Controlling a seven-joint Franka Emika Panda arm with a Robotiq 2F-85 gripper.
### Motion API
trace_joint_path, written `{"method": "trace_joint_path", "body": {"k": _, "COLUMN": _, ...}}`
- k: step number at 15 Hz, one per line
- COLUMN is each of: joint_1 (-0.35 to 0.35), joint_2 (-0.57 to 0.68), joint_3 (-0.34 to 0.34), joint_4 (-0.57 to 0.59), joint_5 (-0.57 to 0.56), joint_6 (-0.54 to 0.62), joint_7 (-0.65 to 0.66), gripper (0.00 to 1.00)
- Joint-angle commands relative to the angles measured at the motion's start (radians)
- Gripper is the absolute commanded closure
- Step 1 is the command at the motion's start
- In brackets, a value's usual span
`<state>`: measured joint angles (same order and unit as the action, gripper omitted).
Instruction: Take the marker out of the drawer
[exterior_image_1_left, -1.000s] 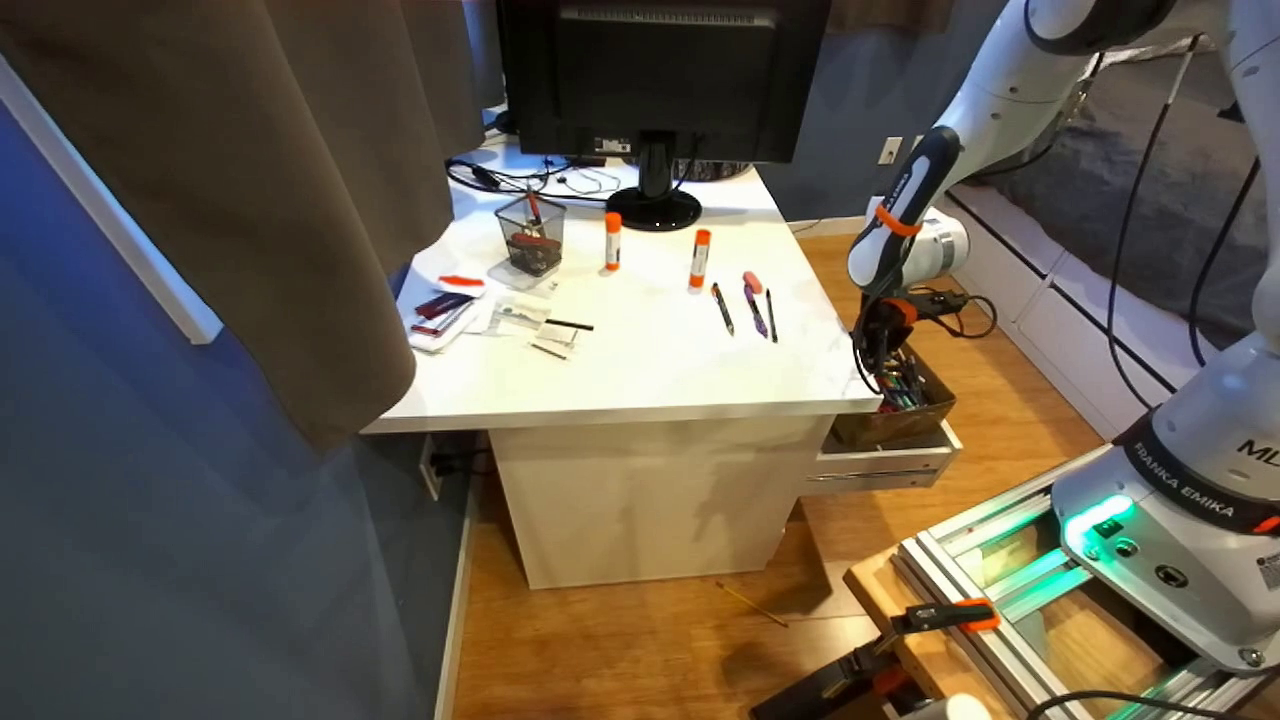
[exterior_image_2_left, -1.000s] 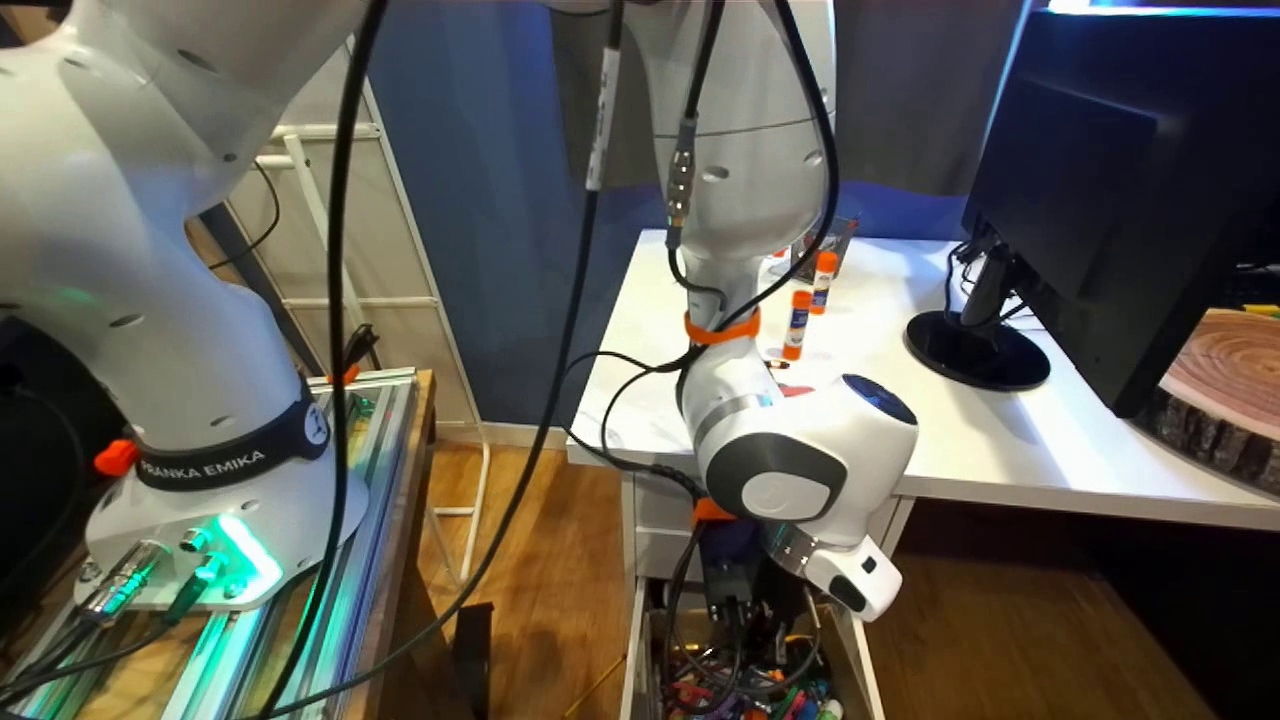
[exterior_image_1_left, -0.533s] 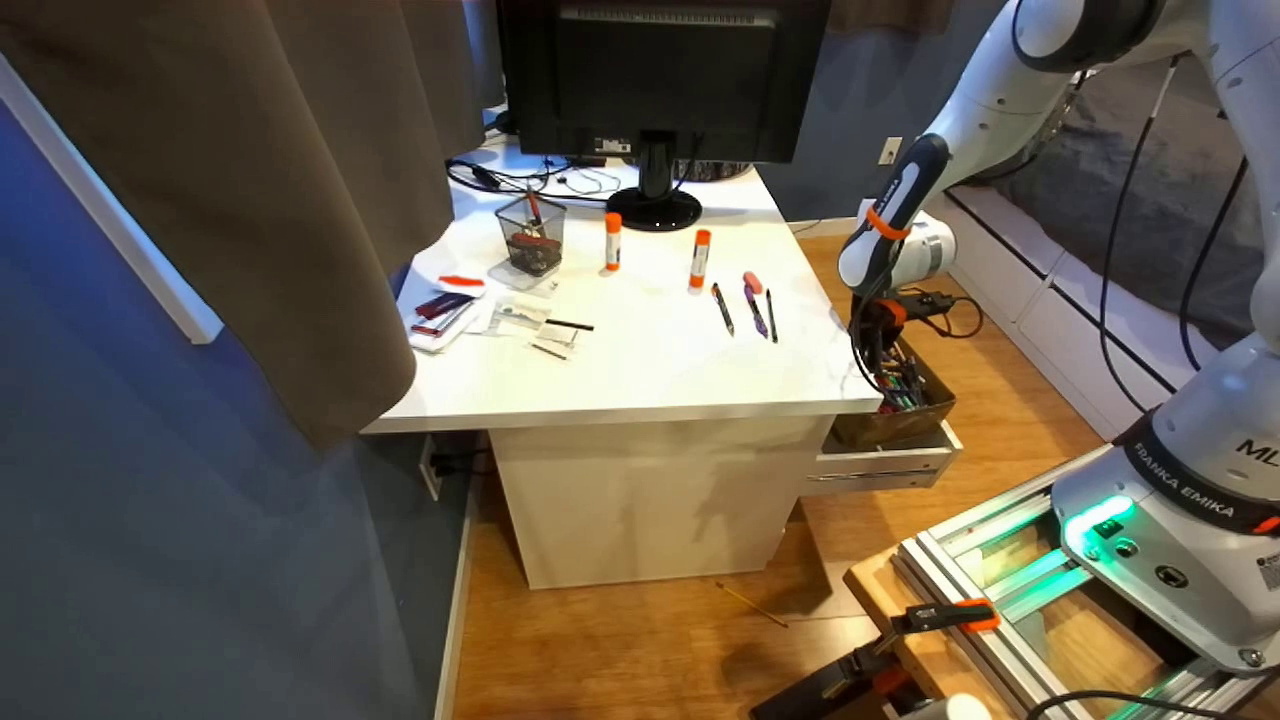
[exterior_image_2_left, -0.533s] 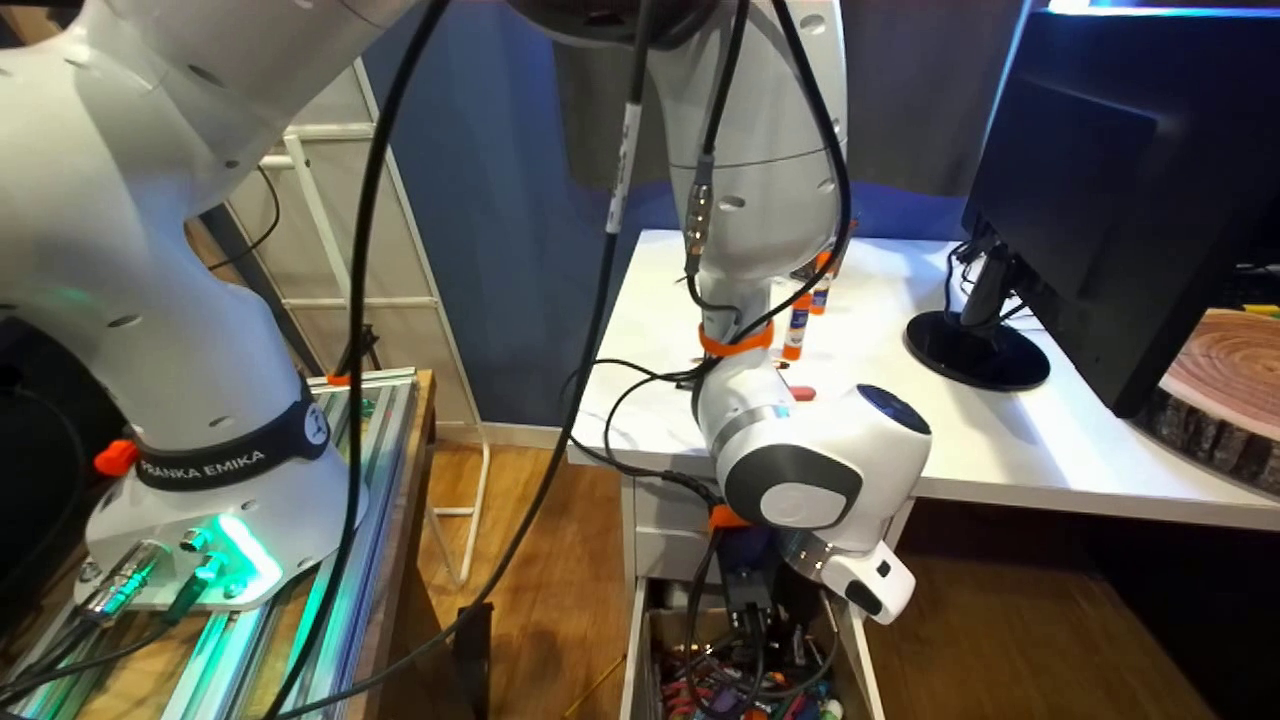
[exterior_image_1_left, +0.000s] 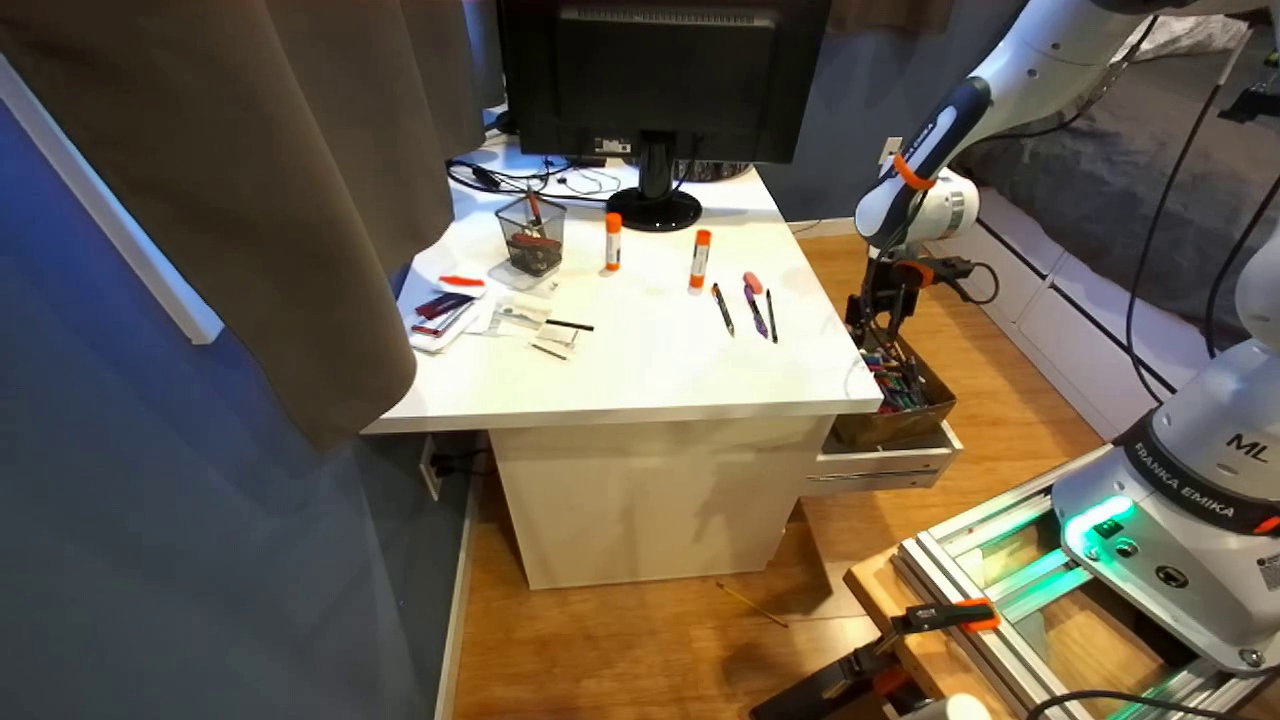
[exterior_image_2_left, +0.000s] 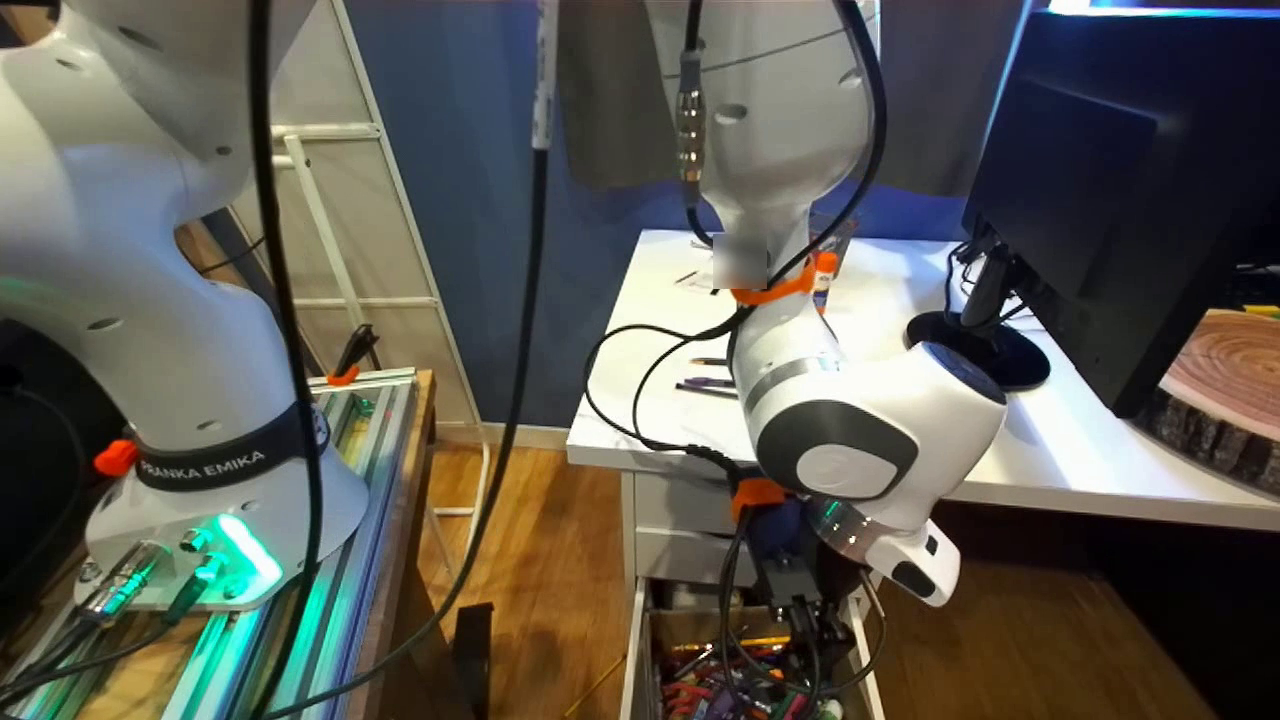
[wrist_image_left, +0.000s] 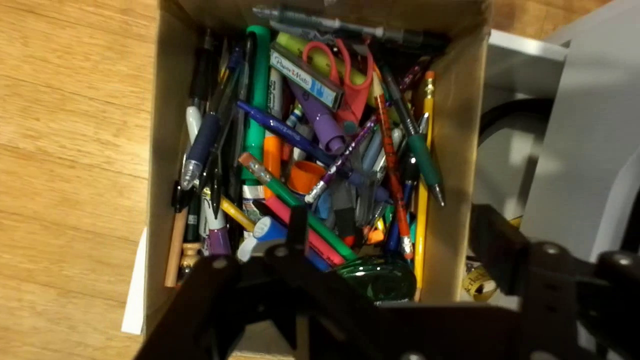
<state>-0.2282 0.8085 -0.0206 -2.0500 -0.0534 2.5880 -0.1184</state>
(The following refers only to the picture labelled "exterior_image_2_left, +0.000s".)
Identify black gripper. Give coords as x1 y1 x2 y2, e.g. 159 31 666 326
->
765 531 872 672

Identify white drawer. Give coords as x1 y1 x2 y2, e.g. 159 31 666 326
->
616 571 893 720

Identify white desk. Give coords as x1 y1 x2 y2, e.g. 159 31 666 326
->
565 226 1280 603

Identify wooden board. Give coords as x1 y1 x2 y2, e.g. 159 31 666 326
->
336 368 443 720

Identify wooden log slice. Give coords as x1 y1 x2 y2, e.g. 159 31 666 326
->
1148 306 1280 497

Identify black computer monitor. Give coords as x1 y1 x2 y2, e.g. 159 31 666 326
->
902 0 1280 423

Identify orange black clamp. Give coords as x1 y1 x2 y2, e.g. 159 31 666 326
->
322 319 385 391

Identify white metal rack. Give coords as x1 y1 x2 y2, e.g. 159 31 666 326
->
255 0 494 591

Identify red knob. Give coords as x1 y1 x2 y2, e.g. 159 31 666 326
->
91 436 145 481

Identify orange blue wrist camera mount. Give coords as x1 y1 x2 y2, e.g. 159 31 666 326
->
723 475 817 564

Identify orange cable strap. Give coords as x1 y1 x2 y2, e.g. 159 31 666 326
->
723 249 846 311

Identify aluminium profile base frame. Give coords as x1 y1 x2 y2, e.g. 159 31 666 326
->
0 365 434 720

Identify thick black cable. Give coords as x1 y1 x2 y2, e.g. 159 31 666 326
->
242 0 332 720
255 136 551 720

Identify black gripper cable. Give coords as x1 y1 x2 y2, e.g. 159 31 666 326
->
581 0 893 475

